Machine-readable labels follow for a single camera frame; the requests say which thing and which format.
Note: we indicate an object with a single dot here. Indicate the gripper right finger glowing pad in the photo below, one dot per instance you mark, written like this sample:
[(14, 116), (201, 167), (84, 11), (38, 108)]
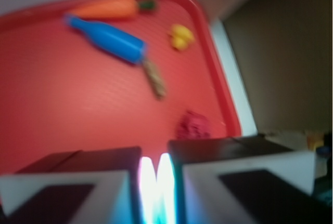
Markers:
[(244, 180)]

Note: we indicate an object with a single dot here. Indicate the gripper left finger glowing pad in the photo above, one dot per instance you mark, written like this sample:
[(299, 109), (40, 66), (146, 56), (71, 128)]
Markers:
[(101, 186)]

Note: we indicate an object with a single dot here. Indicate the red paper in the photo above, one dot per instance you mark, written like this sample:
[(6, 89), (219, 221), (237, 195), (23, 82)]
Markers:
[(193, 126)]

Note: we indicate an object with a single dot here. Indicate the brown wood bark piece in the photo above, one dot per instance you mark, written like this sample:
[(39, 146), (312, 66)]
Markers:
[(155, 78)]

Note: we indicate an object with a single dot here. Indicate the red plastic tray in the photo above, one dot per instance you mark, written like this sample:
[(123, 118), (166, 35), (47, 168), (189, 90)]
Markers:
[(60, 93)]

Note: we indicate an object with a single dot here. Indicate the blue toy bottle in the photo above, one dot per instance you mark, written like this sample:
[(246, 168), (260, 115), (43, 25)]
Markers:
[(110, 39)]

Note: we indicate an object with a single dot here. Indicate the yellow rubber duck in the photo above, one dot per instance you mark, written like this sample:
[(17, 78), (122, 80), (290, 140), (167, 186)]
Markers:
[(181, 37)]

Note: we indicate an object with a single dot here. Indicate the orange toy carrot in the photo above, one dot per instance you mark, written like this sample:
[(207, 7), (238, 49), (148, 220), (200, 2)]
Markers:
[(113, 9)]

